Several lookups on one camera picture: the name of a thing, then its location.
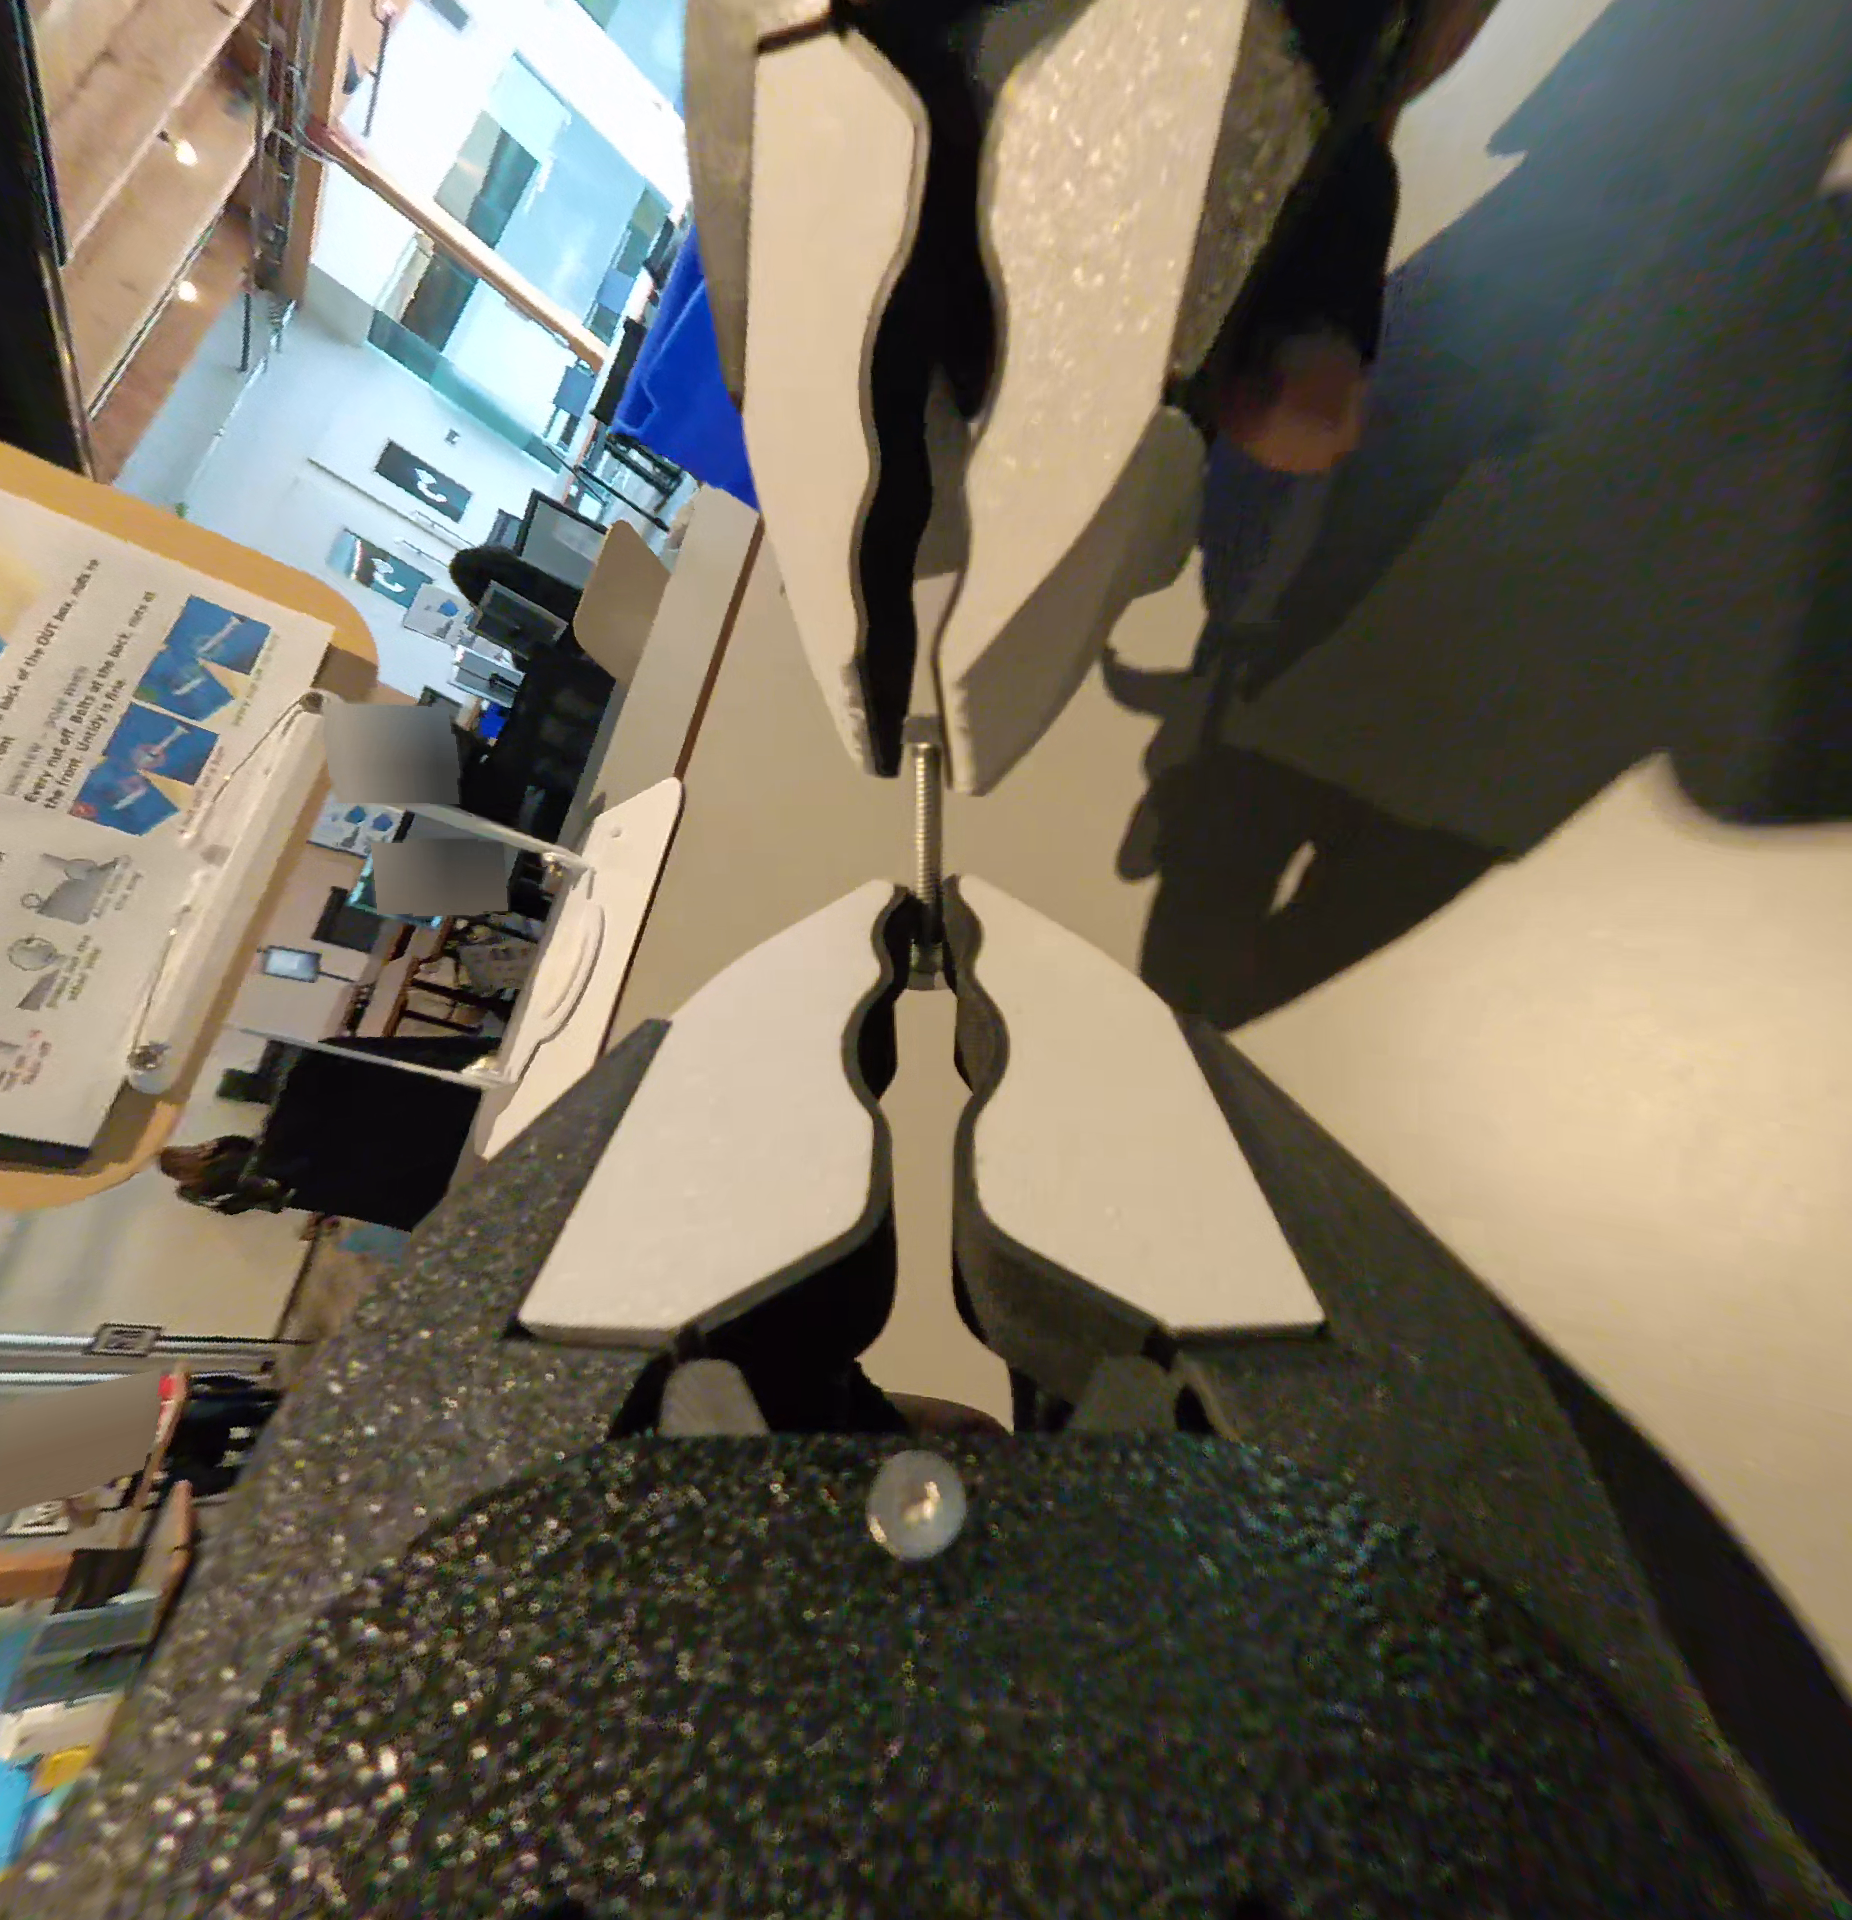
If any white base board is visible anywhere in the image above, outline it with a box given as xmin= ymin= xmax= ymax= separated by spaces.
xmin=477 ymin=776 xmax=688 ymax=1156

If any printed instruction sheet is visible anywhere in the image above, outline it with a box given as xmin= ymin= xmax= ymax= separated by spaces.
xmin=0 ymin=481 xmax=335 ymax=1149

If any large black screen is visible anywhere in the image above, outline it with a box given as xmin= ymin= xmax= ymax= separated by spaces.
xmin=0 ymin=0 xmax=87 ymax=473

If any blue plastic bin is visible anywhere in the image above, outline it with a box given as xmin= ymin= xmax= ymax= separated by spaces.
xmin=611 ymin=225 xmax=763 ymax=512

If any person's right hand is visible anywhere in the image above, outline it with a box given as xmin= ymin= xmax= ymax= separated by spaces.
xmin=1214 ymin=0 xmax=1451 ymax=473

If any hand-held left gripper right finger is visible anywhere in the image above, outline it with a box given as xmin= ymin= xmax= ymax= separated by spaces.
xmin=947 ymin=872 xmax=1329 ymax=1435

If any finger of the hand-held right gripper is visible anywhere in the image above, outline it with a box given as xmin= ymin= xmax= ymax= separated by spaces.
xmin=932 ymin=0 xmax=1334 ymax=799
xmin=683 ymin=0 xmax=934 ymax=778

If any silver bolt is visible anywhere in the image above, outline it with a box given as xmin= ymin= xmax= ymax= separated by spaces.
xmin=900 ymin=742 xmax=958 ymax=991

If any white clamp bar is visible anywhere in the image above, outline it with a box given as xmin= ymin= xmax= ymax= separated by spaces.
xmin=124 ymin=689 xmax=331 ymax=1088

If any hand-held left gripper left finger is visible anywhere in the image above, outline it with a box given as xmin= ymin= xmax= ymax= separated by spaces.
xmin=517 ymin=879 xmax=904 ymax=1435

